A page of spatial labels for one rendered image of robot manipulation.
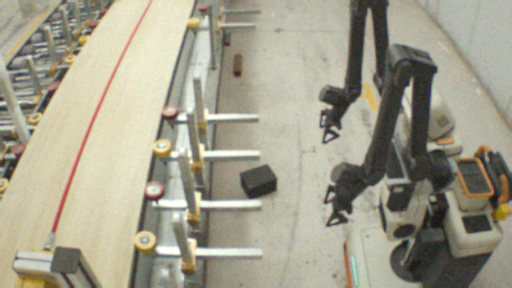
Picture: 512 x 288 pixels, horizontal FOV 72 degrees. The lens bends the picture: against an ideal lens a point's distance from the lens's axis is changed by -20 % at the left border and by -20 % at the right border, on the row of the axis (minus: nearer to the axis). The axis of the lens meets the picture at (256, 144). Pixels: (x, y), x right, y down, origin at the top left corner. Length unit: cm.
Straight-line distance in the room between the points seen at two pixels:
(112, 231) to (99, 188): 24
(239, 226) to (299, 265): 46
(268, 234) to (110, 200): 122
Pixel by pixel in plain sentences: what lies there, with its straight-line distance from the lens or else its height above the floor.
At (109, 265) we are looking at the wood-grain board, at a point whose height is 90.
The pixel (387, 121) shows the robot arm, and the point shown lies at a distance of 118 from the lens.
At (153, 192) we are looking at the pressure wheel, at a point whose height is 90.
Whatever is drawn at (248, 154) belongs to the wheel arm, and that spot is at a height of 86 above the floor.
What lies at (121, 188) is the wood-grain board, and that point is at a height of 90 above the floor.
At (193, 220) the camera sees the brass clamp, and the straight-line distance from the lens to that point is 168.
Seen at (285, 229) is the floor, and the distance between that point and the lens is 267.
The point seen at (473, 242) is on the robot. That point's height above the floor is 80.
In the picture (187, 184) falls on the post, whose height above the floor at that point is 99.
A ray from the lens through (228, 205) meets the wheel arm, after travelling 171.
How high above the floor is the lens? 212
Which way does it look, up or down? 42 degrees down
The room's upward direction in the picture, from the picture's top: 1 degrees counter-clockwise
